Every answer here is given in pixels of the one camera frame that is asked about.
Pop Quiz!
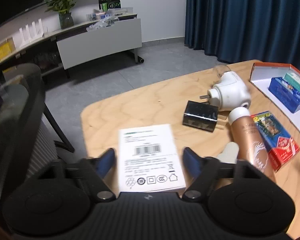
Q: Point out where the clear refill bottle white cap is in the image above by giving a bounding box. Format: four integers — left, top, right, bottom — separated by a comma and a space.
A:
216, 142, 239, 164

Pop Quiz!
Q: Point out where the white labelled box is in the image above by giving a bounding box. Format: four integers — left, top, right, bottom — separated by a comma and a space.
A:
117, 124, 186, 193

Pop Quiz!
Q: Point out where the black power adapter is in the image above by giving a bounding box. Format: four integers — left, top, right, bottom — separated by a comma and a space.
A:
183, 101, 218, 132

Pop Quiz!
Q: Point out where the rose gold bottle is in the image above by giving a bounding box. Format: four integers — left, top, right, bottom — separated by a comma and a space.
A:
228, 107, 276, 182

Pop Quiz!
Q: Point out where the white plug-in vaporizer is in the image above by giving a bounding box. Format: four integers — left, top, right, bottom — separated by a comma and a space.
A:
199, 64, 251, 111

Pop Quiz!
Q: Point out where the red blue card box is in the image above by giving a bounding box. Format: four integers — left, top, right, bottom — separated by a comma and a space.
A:
251, 111, 300, 172

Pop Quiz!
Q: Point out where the black side table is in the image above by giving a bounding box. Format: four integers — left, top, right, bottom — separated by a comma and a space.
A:
0, 63, 75, 225

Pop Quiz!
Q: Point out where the blue rectangular box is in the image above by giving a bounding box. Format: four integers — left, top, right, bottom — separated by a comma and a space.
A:
268, 77, 300, 113

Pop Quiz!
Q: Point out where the orange-rimmed white tray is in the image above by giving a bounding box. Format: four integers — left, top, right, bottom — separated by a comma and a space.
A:
249, 62, 300, 132

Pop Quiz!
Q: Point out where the white tv cabinet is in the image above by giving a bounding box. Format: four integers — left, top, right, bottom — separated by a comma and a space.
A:
0, 14, 144, 76

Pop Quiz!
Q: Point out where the teal rectangular box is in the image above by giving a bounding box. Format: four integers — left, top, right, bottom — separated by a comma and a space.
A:
284, 71, 300, 92

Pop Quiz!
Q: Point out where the white router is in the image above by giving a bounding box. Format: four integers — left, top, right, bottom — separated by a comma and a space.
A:
19, 18, 44, 48

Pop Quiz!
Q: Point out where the blue curtain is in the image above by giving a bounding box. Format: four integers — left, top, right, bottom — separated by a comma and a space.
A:
185, 0, 300, 70

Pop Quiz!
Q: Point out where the yellow box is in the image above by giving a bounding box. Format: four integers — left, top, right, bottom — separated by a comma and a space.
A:
0, 38, 15, 61

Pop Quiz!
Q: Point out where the black green display box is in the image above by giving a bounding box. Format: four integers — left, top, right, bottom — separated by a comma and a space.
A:
98, 0, 121, 11

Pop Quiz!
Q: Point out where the potted green plant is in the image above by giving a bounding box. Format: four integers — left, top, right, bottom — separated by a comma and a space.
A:
45, 0, 76, 29

